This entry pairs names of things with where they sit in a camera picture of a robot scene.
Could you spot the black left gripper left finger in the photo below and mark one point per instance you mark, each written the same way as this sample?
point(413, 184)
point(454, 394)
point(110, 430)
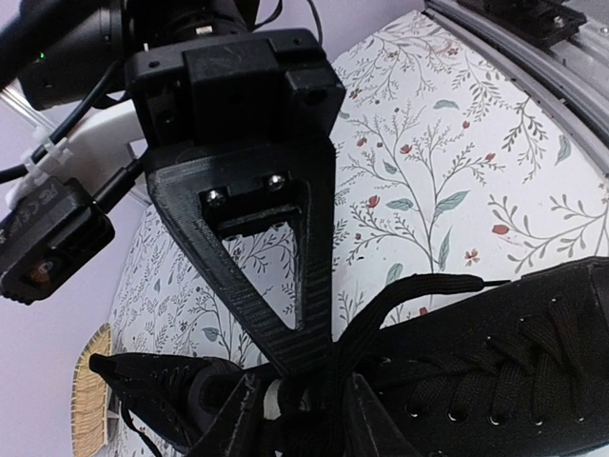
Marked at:
point(230, 417)

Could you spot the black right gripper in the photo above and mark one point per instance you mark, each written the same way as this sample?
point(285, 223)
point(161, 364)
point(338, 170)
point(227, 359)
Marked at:
point(228, 88)

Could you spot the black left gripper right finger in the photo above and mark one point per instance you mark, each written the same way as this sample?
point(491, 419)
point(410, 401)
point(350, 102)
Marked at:
point(369, 430)

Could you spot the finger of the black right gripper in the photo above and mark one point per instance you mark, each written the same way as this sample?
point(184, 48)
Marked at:
point(266, 285)

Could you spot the black front canvas sneaker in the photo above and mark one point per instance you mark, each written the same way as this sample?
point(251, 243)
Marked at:
point(466, 367)

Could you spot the black canvas sneaker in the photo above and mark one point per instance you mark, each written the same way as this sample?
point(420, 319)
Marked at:
point(466, 367)
point(177, 397)

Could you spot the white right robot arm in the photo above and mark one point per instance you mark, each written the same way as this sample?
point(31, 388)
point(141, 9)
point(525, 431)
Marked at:
point(77, 51)

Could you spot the black rear canvas sneaker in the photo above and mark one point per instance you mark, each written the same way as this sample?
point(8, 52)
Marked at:
point(177, 397)

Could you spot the woven bamboo tray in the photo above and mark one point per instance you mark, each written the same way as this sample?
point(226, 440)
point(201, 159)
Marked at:
point(89, 398)

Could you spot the floral tablecloth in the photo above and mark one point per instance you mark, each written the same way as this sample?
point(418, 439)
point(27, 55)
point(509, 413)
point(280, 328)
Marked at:
point(444, 165)

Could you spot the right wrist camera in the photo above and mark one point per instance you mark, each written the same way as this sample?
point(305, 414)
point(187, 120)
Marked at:
point(52, 232)

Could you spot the aluminium front rail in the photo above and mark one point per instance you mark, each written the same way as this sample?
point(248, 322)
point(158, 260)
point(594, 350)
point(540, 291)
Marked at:
point(554, 53)

